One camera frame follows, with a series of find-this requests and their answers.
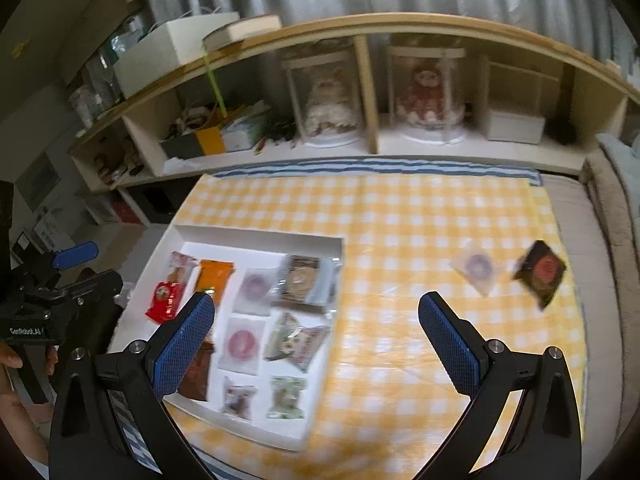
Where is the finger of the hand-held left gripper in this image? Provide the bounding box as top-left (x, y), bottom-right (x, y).
top-left (59, 269), bottom-right (124, 311)
top-left (52, 241), bottom-right (99, 272)

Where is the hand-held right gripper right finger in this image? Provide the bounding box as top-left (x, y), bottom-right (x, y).
top-left (417, 290), bottom-right (587, 480)

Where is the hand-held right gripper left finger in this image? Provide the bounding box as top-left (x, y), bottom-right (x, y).
top-left (47, 290), bottom-right (218, 480)

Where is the brown snack packet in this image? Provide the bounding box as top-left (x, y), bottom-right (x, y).
top-left (177, 337), bottom-right (213, 402)

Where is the pink donut clear packet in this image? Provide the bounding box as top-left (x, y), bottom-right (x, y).
top-left (217, 314), bottom-right (266, 376)

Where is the red snack packet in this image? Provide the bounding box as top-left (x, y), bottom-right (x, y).
top-left (145, 251), bottom-right (198, 323)

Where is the dark pink clear snack packet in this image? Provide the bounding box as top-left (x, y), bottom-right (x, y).
top-left (220, 376), bottom-right (258, 420)

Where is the orange snack packet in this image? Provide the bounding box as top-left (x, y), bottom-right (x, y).
top-left (195, 258), bottom-right (236, 308)

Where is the purple donut clear packet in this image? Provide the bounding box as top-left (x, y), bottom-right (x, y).
top-left (235, 267), bottom-right (276, 317)
top-left (450, 242), bottom-right (503, 297)

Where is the white cardboard tray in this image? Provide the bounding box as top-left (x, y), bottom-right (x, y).
top-left (107, 224), bottom-right (347, 452)

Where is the silver foil snack packet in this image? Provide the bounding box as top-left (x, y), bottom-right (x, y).
top-left (262, 311), bottom-right (332, 373)

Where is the green snack packet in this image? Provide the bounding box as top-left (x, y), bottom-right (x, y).
top-left (266, 376), bottom-right (307, 421)

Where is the dark packet with red circle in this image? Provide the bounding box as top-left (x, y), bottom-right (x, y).
top-left (511, 240), bottom-right (568, 311)

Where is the brown cookie clear packet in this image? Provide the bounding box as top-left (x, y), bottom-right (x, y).
top-left (272, 254), bottom-right (337, 311)

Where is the person's left hand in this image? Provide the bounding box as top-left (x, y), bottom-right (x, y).
top-left (0, 341), bottom-right (59, 461)

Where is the yellow checkered mat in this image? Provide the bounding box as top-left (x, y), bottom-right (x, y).
top-left (107, 172), bottom-right (587, 480)

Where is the dark green box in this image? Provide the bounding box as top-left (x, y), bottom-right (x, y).
top-left (160, 134), bottom-right (205, 160)

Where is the clear glass jar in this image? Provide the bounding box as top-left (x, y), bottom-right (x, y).
top-left (69, 82), bottom-right (108, 128)

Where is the yellow box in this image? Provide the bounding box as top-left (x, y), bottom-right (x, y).
top-left (194, 127), bottom-right (225, 157)

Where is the pale green tissue box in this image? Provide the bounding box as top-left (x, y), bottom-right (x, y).
top-left (220, 110), bottom-right (271, 152)

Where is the large white box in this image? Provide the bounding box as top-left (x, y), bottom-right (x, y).
top-left (114, 11), bottom-right (241, 100)

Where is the small white box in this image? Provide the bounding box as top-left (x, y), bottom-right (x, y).
top-left (484, 109), bottom-right (546, 143)

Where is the folded grey blanket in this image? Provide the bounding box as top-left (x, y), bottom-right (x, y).
top-left (582, 132), bottom-right (640, 281)

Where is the red doll in clear case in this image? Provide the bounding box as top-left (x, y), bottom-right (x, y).
top-left (387, 45), bottom-right (468, 145)

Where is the clear square case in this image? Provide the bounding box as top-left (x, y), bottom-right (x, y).
top-left (482, 55), bottom-right (563, 113)

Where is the cream doll in clear case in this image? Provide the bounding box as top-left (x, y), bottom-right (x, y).
top-left (282, 50), bottom-right (366, 148)

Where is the thick book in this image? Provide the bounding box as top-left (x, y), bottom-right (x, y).
top-left (201, 14), bottom-right (283, 52)

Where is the wooden shelf unit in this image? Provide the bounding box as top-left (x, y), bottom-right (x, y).
top-left (67, 12), bottom-right (631, 196)

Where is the green strap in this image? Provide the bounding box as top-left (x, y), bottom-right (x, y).
top-left (201, 50), bottom-right (228, 118)

